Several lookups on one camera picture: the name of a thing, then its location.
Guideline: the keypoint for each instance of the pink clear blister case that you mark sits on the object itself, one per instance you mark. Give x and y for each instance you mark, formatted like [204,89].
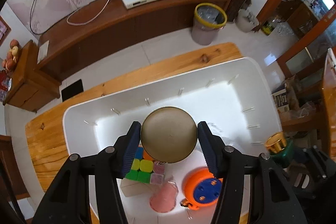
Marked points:
[164,201]

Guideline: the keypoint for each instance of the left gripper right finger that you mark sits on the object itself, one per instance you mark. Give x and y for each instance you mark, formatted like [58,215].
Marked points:
[272,199]

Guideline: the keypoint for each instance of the white plastic storage bin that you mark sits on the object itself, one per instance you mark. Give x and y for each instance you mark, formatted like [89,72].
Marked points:
[233,98]

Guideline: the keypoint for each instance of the red gift box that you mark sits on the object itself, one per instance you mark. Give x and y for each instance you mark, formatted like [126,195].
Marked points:
[5,85]

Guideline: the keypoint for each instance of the colourful puzzle cube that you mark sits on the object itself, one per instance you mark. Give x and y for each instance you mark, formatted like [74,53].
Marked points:
[145,169]

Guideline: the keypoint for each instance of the white bucket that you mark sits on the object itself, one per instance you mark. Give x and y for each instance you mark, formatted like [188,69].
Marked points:
[246,21]

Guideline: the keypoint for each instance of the round gold compact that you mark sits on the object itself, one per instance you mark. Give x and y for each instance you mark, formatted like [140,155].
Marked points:
[169,134]

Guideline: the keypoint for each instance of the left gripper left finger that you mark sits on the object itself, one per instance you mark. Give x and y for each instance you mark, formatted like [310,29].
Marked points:
[67,198]

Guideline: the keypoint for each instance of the brown side cabinet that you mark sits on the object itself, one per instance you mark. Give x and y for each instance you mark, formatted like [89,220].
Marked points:
[31,89]

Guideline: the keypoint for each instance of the yellow rimmed waste bin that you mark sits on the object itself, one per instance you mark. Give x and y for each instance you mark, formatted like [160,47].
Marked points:
[209,19]

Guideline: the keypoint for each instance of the brown wooden tv cabinet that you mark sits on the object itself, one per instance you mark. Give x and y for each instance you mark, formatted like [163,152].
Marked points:
[72,48]

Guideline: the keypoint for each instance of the fruit pile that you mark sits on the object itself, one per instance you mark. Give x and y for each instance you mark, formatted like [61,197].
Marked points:
[12,57]

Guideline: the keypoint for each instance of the orange blue cable reel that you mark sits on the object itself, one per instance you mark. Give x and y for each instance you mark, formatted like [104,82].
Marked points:
[201,189]

